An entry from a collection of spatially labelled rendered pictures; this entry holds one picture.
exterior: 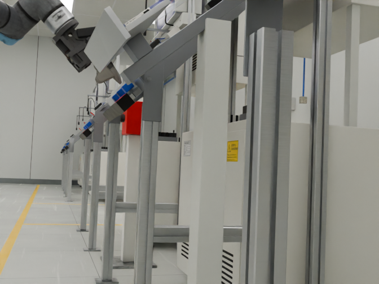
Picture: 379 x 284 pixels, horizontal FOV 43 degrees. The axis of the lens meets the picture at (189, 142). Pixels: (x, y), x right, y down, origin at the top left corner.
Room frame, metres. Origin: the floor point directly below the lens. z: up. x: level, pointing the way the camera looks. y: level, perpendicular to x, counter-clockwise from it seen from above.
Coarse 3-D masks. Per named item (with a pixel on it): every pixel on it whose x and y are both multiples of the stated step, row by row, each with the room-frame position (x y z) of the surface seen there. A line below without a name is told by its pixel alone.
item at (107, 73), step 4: (108, 68) 1.30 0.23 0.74; (112, 68) 1.30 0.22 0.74; (104, 72) 1.31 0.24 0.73; (108, 72) 1.31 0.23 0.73; (112, 72) 1.31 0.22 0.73; (116, 72) 1.31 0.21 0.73; (96, 76) 1.30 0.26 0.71; (100, 76) 1.30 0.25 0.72; (104, 76) 1.31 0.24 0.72; (108, 76) 1.31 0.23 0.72; (112, 76) 1.31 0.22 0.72; (116, 76) 1.31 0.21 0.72; (120, 76) 1.33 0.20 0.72; (100, 80) 1.30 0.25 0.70; (104, 80) 1.31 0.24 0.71; (120, 80) 1.33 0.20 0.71
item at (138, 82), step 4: (136, 80) 1.31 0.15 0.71; (140, 80) 1.28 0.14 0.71; (124, 84) 1.45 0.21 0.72; (136, 84) 1.34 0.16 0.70; (140, 84) 1.31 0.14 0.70; (132, 88) 1.42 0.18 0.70; (140, 88) 1.34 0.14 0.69; (128, 92) 1.50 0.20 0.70; (136, 92) 1.41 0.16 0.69; (140, 92) 1.38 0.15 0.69; (132, 96) 1.49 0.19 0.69; (108, 100) 1.85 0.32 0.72; (112, 100) 1.79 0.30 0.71; (112, 104) 1.85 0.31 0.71
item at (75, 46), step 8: (72, 24) 1.27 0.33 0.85; (64, 32) 1.27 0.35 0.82; (72, 32) 1.29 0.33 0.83; (56, 40) 1.27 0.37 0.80; (64, 40) 1.28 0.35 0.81; (72, 40) 1.29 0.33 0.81; (80, 40) 1.29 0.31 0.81; (88, 40) 1.28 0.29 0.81; (64, 48) 1.29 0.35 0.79; (72, 48) 1.28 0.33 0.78; (80, 48) 1.27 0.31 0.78; (72, 56) 1.27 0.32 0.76; (80, 56) 1.27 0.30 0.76; (72, 64) 1.31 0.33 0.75; (80, 64) 1.27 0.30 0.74; (88, 64) 1.29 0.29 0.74
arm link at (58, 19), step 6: (54, 12) 1.25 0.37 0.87; (60, 12) 1.26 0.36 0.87; (66, 12) 1.27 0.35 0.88; (48, 18) 1.26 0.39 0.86; (54, 18) 1.25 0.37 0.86; (60, 18) 1.26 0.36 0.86; (66, 18) 1.26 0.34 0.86; (72, 18) 1.28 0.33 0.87; (48, 24) 1.27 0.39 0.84; (54, 24) 1.26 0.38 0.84; (60, 24) 1.26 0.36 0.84; (54, 30) 1.27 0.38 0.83
